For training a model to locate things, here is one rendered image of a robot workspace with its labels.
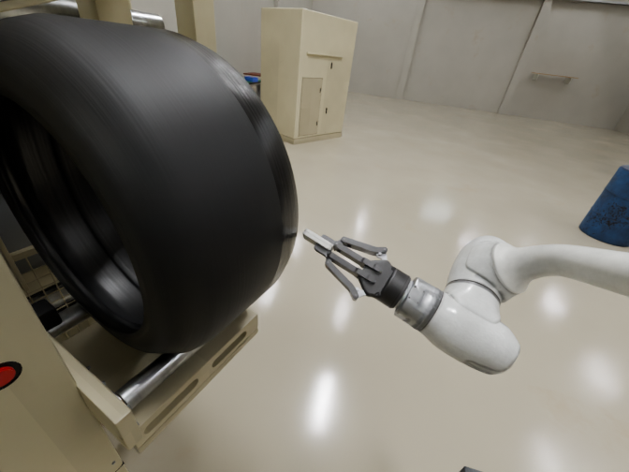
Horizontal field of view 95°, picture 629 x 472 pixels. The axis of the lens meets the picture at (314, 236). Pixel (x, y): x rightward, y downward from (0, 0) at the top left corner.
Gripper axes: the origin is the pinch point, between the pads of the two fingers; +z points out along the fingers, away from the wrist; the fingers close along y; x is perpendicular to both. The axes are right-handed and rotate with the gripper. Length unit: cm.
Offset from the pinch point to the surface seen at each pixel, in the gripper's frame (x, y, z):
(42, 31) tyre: -38, 8, 32
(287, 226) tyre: -10.8, 3.9, 3.5
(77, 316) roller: 9, 44, 38
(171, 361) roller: 5.9, 37.0, 11.6
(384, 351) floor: 133, -4, -40
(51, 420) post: -3, 53, 19
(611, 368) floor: 152, -79, -165
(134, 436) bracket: 1.8, 48.3, 6.6
